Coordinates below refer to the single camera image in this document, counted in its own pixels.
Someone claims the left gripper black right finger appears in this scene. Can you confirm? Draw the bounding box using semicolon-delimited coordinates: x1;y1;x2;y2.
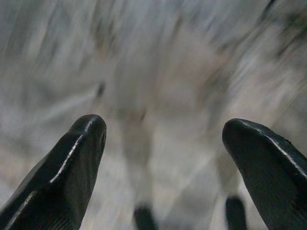
222;118;307;230

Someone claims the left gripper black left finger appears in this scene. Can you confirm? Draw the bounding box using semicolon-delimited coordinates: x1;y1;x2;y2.
0;114;107;230

